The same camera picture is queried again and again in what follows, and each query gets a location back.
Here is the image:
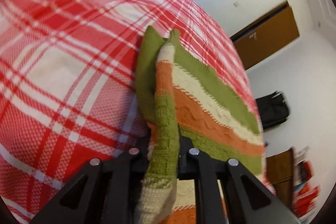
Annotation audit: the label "black folding chair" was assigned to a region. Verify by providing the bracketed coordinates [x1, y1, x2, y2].
[255, 91, 290, 130]

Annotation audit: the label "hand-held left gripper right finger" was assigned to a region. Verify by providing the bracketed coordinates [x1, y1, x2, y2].
[178, 135, 300, 224]

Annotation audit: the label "red plaid bed sheet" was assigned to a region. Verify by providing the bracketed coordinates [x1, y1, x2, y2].
[0, 0, 276, 224]

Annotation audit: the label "green knitted sweater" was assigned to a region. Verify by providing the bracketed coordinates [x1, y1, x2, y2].
[133, 25, 266, 224]

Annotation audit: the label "red item on cabinet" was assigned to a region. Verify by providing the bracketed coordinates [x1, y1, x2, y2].
[293, 160, 319, 216]

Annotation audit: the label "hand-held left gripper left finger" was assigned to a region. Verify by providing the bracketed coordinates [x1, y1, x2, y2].
[31, 132, 152, 224]

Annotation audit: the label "brown wooden cabinet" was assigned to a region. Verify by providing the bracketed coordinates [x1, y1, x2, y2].
[265, 148, 295, 205]

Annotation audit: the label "brown wooden door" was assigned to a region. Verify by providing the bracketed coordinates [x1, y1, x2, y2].
[230, 1, 300, 70]

